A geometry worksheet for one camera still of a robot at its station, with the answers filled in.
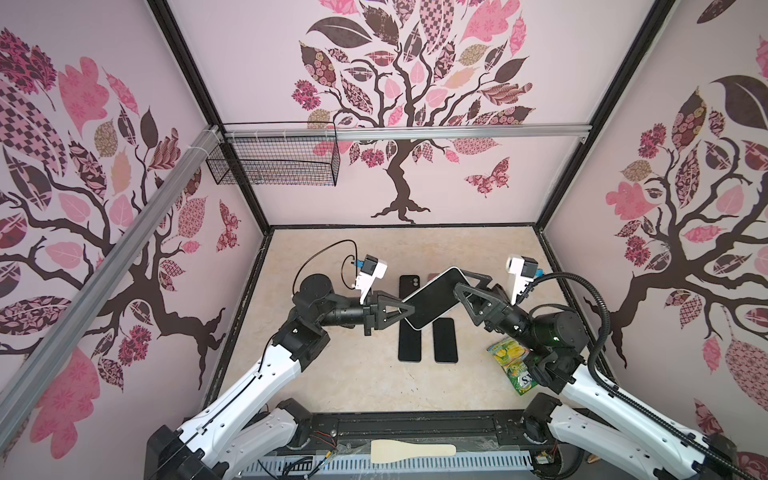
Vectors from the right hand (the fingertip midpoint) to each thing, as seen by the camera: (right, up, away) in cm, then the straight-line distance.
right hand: (461, 283), depth 53 cm
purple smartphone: (+4, -22, +35) cm, 42 cm away
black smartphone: (-7, -22, +36) cm, 43 cm away
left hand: (-9, -7, +6) cm, 13 cm away
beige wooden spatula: (-13, -43, +18) cm, 49 cm away
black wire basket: (-50, +38, +41) cm, 75 cm away
